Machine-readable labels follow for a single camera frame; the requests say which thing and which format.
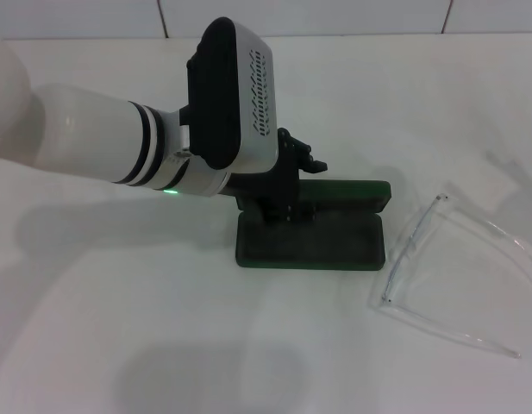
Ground clear white glasses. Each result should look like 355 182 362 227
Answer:
367 191 532 360

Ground green glasses case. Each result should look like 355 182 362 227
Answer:
234 179 392 272

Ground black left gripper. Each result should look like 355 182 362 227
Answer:
224 127 329 226

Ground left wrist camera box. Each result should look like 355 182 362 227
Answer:
185 16 280 174

